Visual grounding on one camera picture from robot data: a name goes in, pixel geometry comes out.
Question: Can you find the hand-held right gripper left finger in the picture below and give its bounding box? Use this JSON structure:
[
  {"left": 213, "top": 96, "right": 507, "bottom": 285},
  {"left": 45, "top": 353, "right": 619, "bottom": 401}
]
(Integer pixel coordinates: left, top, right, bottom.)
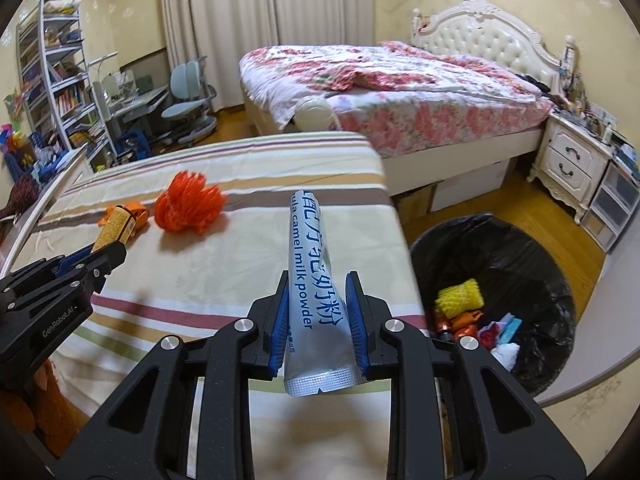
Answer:
[{"left": 54, "top": 270, "right": 292, "bottom": 480}]

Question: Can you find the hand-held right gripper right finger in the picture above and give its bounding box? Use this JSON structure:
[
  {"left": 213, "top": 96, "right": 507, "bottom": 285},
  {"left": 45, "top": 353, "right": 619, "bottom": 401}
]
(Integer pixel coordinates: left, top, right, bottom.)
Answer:
[{"left": 344, "top": 270, "right": 587, "bottom": 480}]

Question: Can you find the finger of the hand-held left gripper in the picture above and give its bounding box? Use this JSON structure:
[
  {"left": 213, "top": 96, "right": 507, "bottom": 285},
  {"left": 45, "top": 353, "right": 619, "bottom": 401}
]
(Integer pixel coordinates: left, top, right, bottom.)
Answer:
[
  {"left": 10, "top": 241, "right": 127, "bottom": 311},
  {"left": 0, "top": 249, "right": 98, "bottom": 295}
]

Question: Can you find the brown bottle yellow label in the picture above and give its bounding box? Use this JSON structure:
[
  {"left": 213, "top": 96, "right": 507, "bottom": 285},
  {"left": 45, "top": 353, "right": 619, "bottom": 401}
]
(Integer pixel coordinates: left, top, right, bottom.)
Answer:
[{"left": 91, "top": 205, "right": 136, "bottom": 253}]

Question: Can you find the white powder sachet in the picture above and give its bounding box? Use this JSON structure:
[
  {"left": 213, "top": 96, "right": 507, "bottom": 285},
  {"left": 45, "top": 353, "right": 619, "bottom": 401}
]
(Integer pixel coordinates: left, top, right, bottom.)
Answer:
[{"left": 282, "top": 190, "right": 362, "bottom": 399}]

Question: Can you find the brown bottle red label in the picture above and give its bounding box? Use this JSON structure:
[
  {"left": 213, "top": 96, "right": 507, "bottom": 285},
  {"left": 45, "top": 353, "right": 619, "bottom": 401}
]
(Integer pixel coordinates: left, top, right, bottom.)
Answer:
[{"left": 432, "top": 310, "right": 453, "bottom": 341}]

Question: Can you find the yellow foam fruit net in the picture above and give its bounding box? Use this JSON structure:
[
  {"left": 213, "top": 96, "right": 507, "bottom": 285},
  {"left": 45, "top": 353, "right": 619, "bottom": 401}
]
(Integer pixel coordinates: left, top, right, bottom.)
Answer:
[{"left": 434, "top": 280, "right": 485, "bottom": 318}]

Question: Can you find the orange plastic bag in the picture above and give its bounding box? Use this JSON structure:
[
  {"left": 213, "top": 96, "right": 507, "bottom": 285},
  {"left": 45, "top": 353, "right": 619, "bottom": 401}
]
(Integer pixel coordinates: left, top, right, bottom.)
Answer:
[
  {"left": 98, "top": 201, "right": 150, "bottom": 236},
  {"left": 447, "top": 310, "right": 483, "bottom": 338}
]

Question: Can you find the white tissue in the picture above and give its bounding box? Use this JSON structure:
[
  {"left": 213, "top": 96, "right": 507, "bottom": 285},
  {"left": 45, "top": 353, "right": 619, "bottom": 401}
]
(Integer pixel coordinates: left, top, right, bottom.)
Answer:
[{"left": 492, "top": 342, "right": 521, "bottom": 372}]

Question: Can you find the bin with black bag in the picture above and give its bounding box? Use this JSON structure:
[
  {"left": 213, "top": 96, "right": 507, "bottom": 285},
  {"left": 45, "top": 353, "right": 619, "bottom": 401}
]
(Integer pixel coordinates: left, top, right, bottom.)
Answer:
[{"left": 409, "top": 212, "right": 577, "bottom": 396}]

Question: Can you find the white bed footboard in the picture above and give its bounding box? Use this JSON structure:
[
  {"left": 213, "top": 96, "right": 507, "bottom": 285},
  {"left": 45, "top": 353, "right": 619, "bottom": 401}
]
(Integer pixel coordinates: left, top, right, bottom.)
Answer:
[{"left": 0, "top": 147, "right": 93, "bottom": 261}]

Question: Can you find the orange plush toy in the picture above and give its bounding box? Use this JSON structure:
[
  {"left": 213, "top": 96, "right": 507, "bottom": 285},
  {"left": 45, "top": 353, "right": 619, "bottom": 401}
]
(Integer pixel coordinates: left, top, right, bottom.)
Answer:
[{"left": 0, "top": 357, "right": 86, "bottom": 456}]

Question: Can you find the brown feather duster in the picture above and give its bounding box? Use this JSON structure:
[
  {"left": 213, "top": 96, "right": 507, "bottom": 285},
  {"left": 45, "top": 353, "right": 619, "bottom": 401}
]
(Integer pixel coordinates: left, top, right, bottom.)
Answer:
[{"left": 0, "top": 175, "right": 43, "bottom": 221}]

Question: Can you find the orange foam fruit net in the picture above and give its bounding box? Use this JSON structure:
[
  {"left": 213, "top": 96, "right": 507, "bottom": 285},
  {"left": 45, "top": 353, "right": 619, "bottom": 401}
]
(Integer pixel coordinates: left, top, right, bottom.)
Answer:
[{"left": 153, "top": 170, "right": 226, "bottom": 235}]

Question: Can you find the blue plastic basket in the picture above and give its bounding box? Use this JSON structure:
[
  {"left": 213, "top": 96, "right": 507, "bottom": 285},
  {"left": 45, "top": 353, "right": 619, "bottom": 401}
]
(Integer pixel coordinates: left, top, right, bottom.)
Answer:
[{"left": 4, "top": 132, "right": 56, "bottom": 186}]

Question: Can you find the blue crate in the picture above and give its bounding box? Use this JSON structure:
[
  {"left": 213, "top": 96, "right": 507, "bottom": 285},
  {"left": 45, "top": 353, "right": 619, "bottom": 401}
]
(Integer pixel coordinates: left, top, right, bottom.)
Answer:
[{"left": 117, "top": 130, "right": 151, "bottom": 158}]

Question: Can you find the colourful paper toy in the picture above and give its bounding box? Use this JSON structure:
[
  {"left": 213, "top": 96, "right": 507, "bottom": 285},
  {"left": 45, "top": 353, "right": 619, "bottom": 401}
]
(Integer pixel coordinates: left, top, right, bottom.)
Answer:
[{"left": 0, "top": 87, "right": 31, "bottom": 156}]

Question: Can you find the grey study desk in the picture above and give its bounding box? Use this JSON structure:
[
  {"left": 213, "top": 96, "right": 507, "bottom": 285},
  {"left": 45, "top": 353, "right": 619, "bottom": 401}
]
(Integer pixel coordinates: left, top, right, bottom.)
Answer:
[{"left": 92, "top": 85, "right": 171, "bottom": 146}]

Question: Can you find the white storage box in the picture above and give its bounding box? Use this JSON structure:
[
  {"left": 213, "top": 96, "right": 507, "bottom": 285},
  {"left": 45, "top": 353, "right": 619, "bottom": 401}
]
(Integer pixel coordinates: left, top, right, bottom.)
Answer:
[{"left": 430, "top": 160, "right": 508, "bottom": 212}]

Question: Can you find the white bookshelf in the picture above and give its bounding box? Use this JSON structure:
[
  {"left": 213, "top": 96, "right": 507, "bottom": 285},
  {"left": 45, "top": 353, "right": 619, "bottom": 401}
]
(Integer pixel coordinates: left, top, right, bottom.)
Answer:
[{"left": 16, "top": 0, "right": 121, "bottom": 161}]

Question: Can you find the pale blue desk chair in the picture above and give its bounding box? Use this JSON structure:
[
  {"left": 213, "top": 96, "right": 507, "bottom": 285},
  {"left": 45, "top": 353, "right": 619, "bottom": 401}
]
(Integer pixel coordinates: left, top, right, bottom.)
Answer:
[{"left": 161, "top": 59, "right": 218, "bottom": 143}]

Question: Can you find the white volleyball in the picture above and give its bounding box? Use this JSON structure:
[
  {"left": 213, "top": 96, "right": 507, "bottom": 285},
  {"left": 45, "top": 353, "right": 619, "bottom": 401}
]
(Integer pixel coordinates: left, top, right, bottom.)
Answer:
[{"left": 295, "top": 97, "right": 342, "bottom": 132}]

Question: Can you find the floral quilt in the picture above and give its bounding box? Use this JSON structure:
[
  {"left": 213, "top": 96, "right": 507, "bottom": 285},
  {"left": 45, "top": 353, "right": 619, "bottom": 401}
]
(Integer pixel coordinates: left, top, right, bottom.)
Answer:
[{"left": 238, "top": 40, "right": 556, "bottom": 153}]

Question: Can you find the white nightstand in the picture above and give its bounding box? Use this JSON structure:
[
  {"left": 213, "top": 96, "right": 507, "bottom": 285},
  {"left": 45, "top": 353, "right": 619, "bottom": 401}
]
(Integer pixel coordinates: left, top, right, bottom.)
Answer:
[{"left": 526, "top": 112, "right": 613, "bottom": 226}]

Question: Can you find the beige curtain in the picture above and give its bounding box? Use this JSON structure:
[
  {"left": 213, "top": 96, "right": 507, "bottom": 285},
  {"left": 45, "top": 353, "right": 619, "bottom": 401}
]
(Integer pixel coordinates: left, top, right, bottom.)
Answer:
[{"left": 157, "top": 0, "right": 376, "bottom": 116}]

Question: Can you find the plastic drawer unit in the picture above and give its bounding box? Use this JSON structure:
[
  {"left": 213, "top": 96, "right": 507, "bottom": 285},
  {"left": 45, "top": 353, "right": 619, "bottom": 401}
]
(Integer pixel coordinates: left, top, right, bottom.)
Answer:
[{"left": 582, "top": 147, "right": 640, "bottom": 253}]

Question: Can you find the cluster of toiletries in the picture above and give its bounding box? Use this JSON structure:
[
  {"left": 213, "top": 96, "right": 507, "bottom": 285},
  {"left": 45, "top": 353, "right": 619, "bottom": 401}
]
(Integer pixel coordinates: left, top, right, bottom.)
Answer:
[{"left": 555, "top": 35, "right": 631, "bottom": 146}]

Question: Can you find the white tufted bed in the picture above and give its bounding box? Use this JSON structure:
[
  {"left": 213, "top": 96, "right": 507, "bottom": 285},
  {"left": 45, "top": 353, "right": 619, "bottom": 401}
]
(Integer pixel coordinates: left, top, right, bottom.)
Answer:
[{"left": 238, "top": 0, "right": 576, "bottom": 196}]

